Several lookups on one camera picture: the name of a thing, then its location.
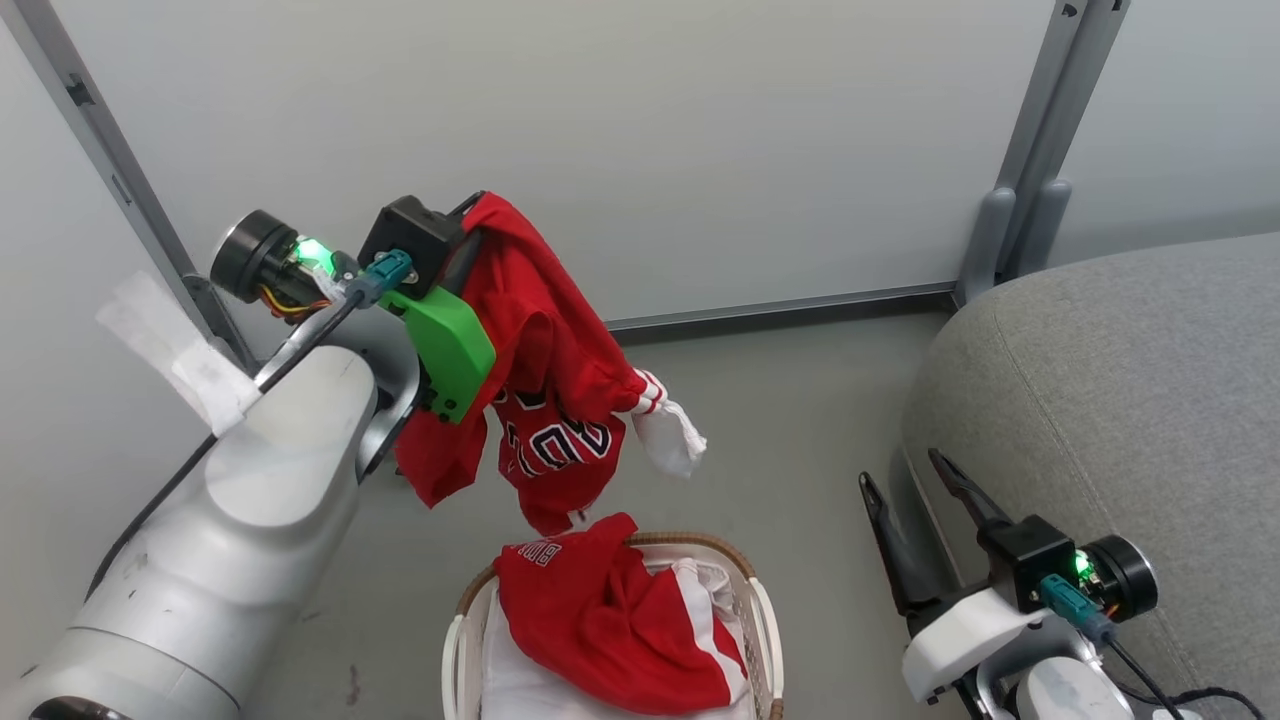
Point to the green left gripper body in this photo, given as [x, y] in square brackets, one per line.
[450, 350]

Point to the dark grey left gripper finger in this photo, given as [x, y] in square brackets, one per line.
[465, 262]

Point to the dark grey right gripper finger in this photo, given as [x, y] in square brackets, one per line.
[895, 545]
[968, 495]

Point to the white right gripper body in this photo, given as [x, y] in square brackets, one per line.
[960, 635]

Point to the red jersey with white cuff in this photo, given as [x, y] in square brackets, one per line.
[545, 340]

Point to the red garment with white stripe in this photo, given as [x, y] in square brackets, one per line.
[600, 620]

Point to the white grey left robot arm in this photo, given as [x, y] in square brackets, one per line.
[250, 520]

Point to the white wicker laundry basket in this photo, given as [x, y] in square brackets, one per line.
[766, 630]

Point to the white basket liner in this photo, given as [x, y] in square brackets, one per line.
[520, 680]

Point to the grey fabric sofa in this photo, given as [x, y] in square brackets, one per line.
[1150, 380]

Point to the translucent white tape strip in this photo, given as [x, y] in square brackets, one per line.
[190, 365]

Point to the grey metal table leg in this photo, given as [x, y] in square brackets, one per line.
[90, 110]

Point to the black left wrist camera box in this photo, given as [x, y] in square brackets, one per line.
[410, 235]

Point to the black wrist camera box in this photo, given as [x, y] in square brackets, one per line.
[410, 235]
[1030, 560]

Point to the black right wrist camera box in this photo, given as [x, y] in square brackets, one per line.
[1030, 560]

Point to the grey partition floor rail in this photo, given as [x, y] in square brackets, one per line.
[780, 308]

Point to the grey partition post double foot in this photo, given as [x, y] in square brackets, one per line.
[1040, 130]

